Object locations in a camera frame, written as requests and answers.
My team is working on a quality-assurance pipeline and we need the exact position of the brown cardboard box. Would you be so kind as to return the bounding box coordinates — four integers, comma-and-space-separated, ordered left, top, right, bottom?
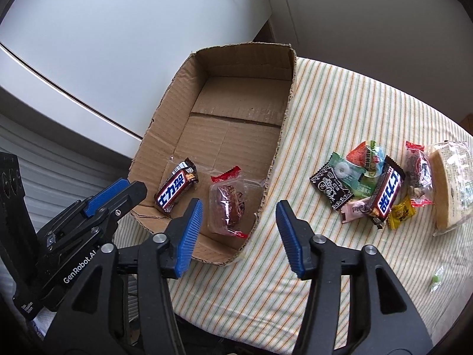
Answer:
128, 43, 297, 266

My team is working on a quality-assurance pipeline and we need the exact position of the red clear dried fruit bag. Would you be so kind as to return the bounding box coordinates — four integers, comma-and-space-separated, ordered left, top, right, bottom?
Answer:
404, 141, 434, 208

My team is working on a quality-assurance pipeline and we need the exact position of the green mint candy packet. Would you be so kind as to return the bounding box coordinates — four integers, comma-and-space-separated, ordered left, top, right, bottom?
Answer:
329, 152, 366, 188

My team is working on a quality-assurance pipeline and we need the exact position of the pink candy packet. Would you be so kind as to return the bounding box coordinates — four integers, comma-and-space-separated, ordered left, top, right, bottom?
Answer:
341, 197, 370, 224

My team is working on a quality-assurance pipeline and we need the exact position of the red blue cartoon packet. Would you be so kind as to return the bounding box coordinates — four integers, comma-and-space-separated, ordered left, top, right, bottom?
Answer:
346, 140, 385, 178

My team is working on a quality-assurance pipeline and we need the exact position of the bread loaf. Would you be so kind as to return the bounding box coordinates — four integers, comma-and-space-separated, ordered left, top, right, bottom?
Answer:
428, 141, 472, 235

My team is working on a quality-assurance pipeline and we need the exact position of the black patterned candy packet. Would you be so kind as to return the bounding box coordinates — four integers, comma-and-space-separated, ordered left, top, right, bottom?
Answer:
310, 163, 354, 211

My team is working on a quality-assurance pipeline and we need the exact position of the yellow candy packet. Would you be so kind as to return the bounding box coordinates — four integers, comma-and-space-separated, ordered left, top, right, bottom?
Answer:
386, 195, 416, 230

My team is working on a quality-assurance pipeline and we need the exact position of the small green candy wrapper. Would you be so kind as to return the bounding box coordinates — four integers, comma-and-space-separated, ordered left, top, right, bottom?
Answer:
429, 265, 445, 293

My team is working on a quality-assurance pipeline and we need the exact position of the snickers bar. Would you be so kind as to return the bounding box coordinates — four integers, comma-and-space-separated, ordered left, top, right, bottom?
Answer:
365, 156, 406, 229
154, 158, 199, 214

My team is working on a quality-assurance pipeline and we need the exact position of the striped tablecloth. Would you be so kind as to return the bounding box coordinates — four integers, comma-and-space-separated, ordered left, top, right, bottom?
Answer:
114, 43, 472, 354

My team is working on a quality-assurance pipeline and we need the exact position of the red clear snack bag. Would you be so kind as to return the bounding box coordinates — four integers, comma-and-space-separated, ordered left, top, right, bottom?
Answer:
208, 166, 265, 239

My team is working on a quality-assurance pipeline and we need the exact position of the white cabinet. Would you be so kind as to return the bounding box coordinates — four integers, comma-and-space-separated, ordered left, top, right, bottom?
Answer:
1, 0, 271, 157

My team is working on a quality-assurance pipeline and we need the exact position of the light green candy packet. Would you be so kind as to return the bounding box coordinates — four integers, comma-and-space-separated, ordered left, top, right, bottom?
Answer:
352, 175, 378, 199

